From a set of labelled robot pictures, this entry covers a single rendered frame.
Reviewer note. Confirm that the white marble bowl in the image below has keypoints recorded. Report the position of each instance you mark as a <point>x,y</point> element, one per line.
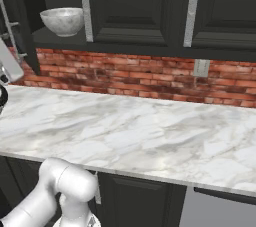
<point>63,21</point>

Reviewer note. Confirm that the dark open shelf unit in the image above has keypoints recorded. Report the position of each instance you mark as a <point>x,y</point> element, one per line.
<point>53,41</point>

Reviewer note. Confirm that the dark base cabinet door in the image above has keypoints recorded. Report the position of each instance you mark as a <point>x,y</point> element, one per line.
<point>136,201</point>

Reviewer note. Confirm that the grey dishwasher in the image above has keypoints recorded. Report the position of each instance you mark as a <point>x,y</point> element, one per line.
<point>220,212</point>

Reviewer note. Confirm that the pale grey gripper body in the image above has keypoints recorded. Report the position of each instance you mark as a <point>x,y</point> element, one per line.
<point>11,66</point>

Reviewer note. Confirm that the dark base cabinet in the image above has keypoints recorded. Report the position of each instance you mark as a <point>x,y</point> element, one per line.
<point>16,177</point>

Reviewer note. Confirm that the grey wall socket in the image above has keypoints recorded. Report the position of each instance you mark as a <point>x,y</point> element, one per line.
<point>201,68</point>

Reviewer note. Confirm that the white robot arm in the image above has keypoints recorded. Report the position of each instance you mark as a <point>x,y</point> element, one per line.
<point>50,187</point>

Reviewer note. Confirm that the grey metal wall rack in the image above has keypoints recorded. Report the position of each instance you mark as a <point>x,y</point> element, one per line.
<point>10,24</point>

